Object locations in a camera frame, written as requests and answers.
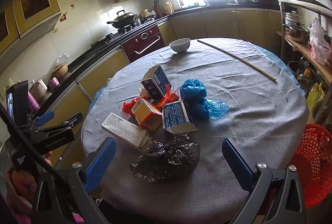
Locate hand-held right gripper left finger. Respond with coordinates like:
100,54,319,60
31,137,117,224

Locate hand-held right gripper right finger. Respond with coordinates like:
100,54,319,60
222,138,308,224

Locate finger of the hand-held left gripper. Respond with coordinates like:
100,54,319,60
35,112,83,134
36,111,55,126

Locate red plastic bag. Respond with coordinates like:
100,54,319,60
122,98,142,119

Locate orange net bag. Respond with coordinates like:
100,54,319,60
153,84,181,108

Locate person's left hand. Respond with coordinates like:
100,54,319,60
2,151,53,212

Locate pink thermos bottle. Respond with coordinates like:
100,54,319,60
27,92,41,112

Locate white medicine box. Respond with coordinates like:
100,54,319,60
101,112,152,150

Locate brown clay pot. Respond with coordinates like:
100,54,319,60
51,63,69,79

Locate grey tablecloth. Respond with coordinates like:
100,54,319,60
81,37,310,224

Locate orange yellow carton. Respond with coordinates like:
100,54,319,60
131,98,164,131

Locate black plastic bag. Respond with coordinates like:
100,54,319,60
129,132,201,183

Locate red plastic basket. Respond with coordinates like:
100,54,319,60
289,123,332,209

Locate silver box with blue label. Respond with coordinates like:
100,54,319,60
162,100,199,134

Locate blue plastic bag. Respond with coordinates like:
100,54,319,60
179,78,230,120

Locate dark blue carton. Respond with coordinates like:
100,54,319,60
141,65,173,100

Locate black gas stove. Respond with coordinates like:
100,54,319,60
90,22,142,49

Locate yellow plastic bag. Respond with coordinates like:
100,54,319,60
306,83,326,113

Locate red oven door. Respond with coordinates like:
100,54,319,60
121,25,166,63

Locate long wooden stick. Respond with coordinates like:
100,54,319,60
197,39,277,82

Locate cooking oil bottle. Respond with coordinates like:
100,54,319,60
298,68,316,96

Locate black wok with lid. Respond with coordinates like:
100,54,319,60
107,10,137,29

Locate metal storage rack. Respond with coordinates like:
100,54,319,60
277,0,332,124

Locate white bowl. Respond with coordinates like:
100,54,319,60
169,38,191,53

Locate yellow base cabinets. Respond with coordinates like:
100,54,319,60
48,7,283,165

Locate steel pot with lid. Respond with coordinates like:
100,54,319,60
283,22,311,44

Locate white pink plastic bag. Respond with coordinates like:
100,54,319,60
309,17,332,66

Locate yellow wall cabinets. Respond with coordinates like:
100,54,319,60
0,0,162,55

